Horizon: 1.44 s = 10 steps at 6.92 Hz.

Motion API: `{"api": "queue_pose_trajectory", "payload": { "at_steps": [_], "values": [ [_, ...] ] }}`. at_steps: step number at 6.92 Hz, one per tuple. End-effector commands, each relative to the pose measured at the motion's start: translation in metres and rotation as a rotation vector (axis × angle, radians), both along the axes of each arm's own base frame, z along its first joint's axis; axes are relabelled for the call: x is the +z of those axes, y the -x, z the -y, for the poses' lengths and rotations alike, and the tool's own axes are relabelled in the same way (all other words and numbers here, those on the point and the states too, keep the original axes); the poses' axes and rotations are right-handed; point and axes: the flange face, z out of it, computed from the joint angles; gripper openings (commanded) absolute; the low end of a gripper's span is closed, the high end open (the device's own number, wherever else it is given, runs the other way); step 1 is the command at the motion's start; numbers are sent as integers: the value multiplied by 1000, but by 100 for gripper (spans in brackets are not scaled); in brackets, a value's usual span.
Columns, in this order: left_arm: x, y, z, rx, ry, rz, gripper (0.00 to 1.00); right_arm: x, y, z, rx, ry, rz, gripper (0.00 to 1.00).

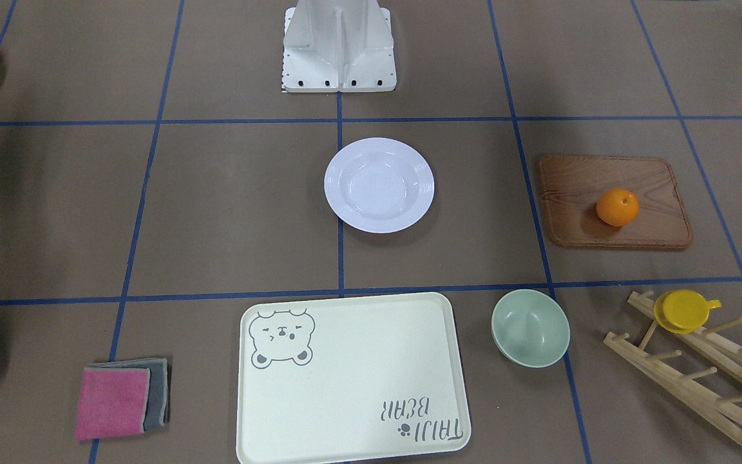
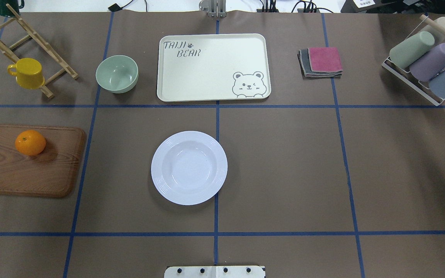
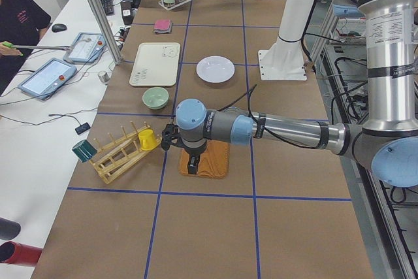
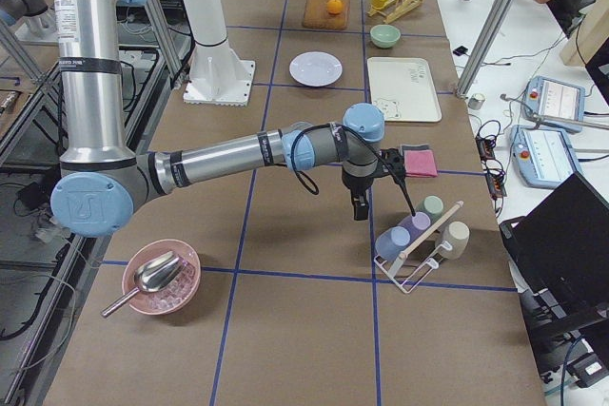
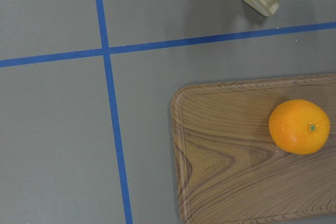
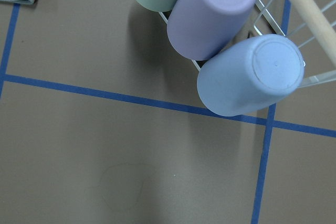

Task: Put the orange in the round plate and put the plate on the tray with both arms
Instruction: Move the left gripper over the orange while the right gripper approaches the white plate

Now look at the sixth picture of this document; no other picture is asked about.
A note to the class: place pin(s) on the blue plastic cup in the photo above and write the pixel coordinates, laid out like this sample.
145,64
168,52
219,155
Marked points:
250,75

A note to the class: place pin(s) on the white wire cup rack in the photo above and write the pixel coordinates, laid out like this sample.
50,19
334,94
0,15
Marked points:
312,16

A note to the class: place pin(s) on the purple plastic cup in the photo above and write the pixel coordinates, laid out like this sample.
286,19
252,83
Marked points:
199,29

